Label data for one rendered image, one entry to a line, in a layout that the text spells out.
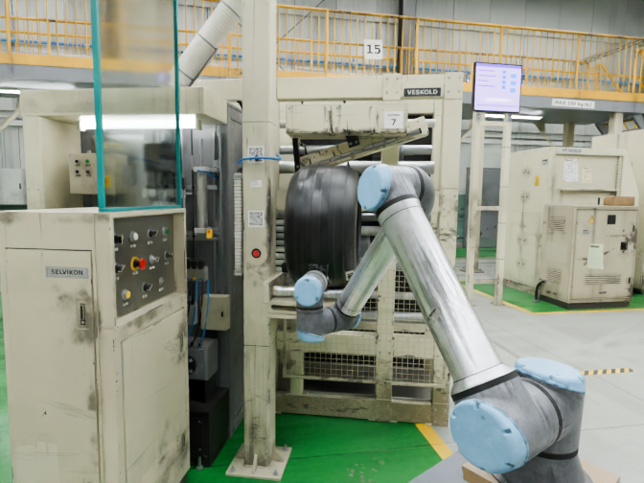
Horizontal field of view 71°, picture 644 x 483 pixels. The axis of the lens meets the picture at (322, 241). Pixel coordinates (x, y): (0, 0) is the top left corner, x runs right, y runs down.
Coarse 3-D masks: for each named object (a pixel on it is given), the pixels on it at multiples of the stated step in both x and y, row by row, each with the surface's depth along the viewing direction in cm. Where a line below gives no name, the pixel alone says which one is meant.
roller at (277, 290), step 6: (276, 288) 201; (282, 288) 201; (288, 288) 201; (330, 288) 199; (336, 288) 199; (342, 288) 199; (276, 294) 202; (282, 294) 201; (288, 294) 201; (324, 294) 198; (330, 294) 198; (336, 294) 198
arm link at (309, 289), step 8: (312, 272) 155; (304, 280) 145; (312, 280) 145; (320, 280) 150; (296, 288) 145; (304, 288) 145; (312, 288) 144; (320, 288) 145; (296, 296) 145; (304, 296) 145; (312, 296) 144; (320, 296) 145; (296, 304) 149; (304, 304) 145; (312, 304) 144; (320, 304) 147
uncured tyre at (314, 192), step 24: (312, 168) 199; (336, 168) 198; (288, 192) 192; (312, 192) 187; (336, 192) 186; (288, 216) 187; (312, 216) 183; (336, 216) 182; (360, 216) 228; (288, 240) 187; (312, 240) 184; (336, 240) 182; (360, 240) 229; (288, 264) 193; (336, 264) 187
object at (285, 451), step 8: (240, 448) 235; (280, 448) 236; (288, 448) 236; (288, 456) 230; (232, 464) 222; (240, 464) 222; (272, 464) 222; (280, 464) 222; (232, 472) 215; (240, 472) 215; (248, 472) 215; (256, 472) 215; (264, 472) 215; (272, 472) 215; (280, 472) 215; (280, 480) 211
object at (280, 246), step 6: (276, 222) 248; (282, 222) 247; (276, 228) 247; (282, 228) 246; (276, 234) 248; (282, 234) 248; (276, 240) 249; (282, 240) 248; (276, 246) 250; (282, 246) 249; (276, 252) 262; (282, 252) 262; (276, 258) 249; (282, 258) 248; (276, 264) 263; (276, 270) 249
